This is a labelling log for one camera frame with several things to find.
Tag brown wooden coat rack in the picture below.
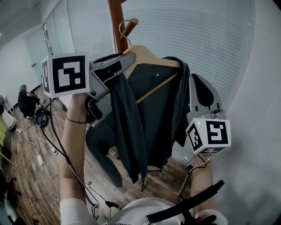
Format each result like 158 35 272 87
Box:
107 0 164 193

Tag green cloth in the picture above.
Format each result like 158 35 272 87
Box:
0 113 8 147

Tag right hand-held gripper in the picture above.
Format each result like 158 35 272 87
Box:
185 73 231 156

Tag black wrist hair tie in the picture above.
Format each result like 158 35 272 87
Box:
65 116 87 124

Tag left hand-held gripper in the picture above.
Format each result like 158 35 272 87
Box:
41 52 137 128

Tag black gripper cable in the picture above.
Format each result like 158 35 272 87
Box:
41 98 100 218

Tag black office chair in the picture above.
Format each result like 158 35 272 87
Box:
0 168 23 210

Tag white window blinds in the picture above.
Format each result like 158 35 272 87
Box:
66 0 253 110

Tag person's white shirt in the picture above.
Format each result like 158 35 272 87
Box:
59 196 229 225

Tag black chest strap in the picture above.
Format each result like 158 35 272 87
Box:
145 179 226 225

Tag glass partition door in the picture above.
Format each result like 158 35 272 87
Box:
42 6 76 56

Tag person's right forearm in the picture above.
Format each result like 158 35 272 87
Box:
189 153 215 214

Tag thin gripper cable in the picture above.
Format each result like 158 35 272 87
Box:
177 155 213 203

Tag person's left forearm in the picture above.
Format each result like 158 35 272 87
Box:
58 94 89 204

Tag white low wall cabinet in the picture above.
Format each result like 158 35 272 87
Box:
170 140 195 169

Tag light wooden clothes hanger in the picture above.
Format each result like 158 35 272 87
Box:
118 19 183 104

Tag black round floor appliance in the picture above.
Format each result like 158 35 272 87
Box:
34 108 51 127

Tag dark grey clothing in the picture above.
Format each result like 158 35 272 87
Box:
85 56 191 189

